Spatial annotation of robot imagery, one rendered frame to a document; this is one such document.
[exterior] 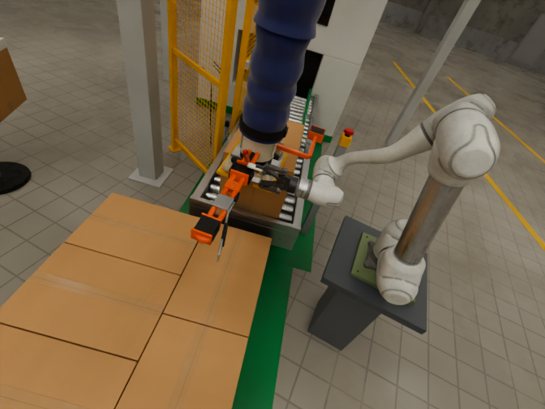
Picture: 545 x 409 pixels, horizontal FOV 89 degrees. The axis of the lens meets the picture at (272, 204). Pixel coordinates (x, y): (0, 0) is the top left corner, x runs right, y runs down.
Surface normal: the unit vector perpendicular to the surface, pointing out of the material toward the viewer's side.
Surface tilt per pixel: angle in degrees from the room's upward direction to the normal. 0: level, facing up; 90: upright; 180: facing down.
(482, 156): 89
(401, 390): 0
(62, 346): 0
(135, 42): 90
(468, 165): 85
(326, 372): 0
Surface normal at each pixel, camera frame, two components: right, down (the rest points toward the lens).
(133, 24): -0.18, 0.65
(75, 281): 0.22, -0.71
